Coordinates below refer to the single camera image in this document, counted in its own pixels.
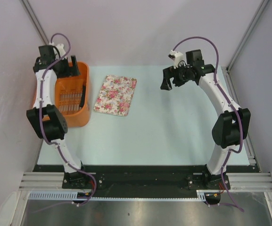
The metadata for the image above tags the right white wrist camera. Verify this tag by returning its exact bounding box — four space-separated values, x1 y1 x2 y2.
168 50 184 69

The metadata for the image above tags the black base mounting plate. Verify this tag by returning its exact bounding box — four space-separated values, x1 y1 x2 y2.
33 165 260 199

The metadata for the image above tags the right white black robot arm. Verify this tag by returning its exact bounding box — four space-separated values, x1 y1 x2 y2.
160 49 251 189

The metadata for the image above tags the aluminium front rail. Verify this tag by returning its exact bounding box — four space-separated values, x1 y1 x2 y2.
17 171 67 191

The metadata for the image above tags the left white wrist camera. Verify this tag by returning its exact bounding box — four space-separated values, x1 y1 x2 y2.
49 42 66 58

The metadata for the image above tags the floral patterned tray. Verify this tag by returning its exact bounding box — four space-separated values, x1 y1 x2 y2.
93 75 137 117

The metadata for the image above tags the white slotted cable duct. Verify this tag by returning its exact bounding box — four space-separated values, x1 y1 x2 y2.
28 191 77 201

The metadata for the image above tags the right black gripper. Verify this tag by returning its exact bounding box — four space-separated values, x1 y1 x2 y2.
161 62 192 90

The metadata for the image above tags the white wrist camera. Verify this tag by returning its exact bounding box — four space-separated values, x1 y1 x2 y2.
49 42 66 58
168 50 184 69

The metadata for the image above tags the orange plastic basket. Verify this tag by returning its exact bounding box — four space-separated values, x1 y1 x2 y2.
26 62 91 130

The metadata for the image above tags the black paper napkin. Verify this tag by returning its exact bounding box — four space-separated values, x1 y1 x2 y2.
79 85 86 109

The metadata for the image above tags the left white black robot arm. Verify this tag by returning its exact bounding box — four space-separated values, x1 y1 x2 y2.
26 45 89 188

